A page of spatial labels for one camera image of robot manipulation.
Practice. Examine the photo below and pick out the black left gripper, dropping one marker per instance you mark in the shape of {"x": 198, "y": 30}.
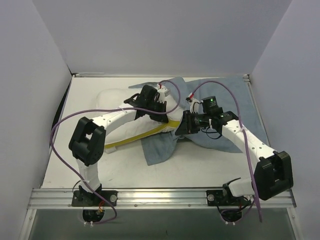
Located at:
{"x": 157, "y": 110}

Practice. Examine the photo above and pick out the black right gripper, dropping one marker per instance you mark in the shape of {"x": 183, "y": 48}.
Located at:
{"x": 187, "y": 123}

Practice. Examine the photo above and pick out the white pillow with yellow edge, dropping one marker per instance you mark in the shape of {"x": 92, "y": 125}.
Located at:
{"x": 137, "y": 129}

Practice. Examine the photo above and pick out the blue-grey fabric pillowcase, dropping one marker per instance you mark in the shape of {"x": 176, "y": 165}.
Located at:
{"x": 234, "y": 97}

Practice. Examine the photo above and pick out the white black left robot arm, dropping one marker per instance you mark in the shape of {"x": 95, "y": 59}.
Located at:
{"x": 88, "y": 140}

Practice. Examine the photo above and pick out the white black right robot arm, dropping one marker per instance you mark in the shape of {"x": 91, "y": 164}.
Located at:
{"x": 270, "y": 170}

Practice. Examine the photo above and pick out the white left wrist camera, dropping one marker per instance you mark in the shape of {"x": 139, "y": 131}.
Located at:
{"x": 163, "y": 92}

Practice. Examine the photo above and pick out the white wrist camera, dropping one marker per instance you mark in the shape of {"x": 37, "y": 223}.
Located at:
{"x": 193, "y": 102}
{"x": 163, "y": 92}

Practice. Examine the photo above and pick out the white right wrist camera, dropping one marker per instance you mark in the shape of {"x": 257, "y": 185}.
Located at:
{"x": 193, "y": 102}

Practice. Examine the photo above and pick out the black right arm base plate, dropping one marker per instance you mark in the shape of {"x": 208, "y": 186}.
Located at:
{"x": 216, "y": 198}

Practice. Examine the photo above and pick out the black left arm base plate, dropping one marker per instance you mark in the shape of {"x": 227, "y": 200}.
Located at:
{"x": 82, "y": 199}

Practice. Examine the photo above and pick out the aluminium front frame rail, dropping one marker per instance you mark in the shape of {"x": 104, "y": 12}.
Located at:
{"x": 127, "y": 198}

